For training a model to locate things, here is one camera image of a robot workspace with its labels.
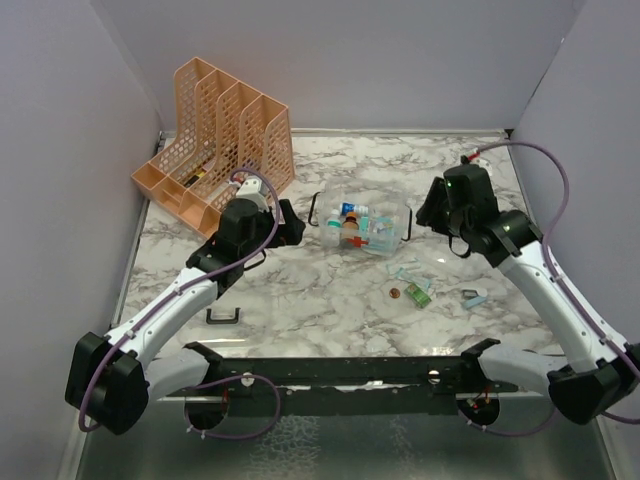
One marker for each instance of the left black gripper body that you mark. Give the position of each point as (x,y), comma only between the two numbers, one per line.
(266,224)

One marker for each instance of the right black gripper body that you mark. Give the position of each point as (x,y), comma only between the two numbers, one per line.
(456,223)

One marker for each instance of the clear teal blister packs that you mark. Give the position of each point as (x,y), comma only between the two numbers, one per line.
(378,234)

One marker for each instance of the brown bottle orange cap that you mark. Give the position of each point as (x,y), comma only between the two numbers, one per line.
(350,226)

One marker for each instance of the blue labelled small bottle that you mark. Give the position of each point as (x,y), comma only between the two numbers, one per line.
(356,209)

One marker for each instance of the clear teal sachet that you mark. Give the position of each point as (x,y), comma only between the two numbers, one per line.
(410,271)

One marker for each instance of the clear plastic medicine box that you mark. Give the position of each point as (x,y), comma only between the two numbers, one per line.
(383,199)

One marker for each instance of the green small medicine box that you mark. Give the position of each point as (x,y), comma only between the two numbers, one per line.
(417,295)

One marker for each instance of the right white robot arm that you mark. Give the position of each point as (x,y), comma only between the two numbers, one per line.
(598,367)

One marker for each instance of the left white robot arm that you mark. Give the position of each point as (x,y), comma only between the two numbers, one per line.
(113,377)

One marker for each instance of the light blue clip item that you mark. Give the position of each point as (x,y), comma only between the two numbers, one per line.
(473,297)

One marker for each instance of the peach plastic file organizer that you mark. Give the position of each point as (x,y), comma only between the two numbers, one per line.
(222,124)

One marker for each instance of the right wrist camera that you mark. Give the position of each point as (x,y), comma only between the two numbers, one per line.
(474,158)

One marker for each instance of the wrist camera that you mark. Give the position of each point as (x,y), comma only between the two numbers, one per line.
(253,189)
(474,158)

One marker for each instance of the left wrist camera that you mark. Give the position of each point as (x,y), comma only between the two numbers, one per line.
(253,189)

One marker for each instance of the black box lid handle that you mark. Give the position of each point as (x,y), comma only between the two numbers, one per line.
(212,318)

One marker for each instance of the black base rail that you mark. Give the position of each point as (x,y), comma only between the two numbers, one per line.
(342,386)

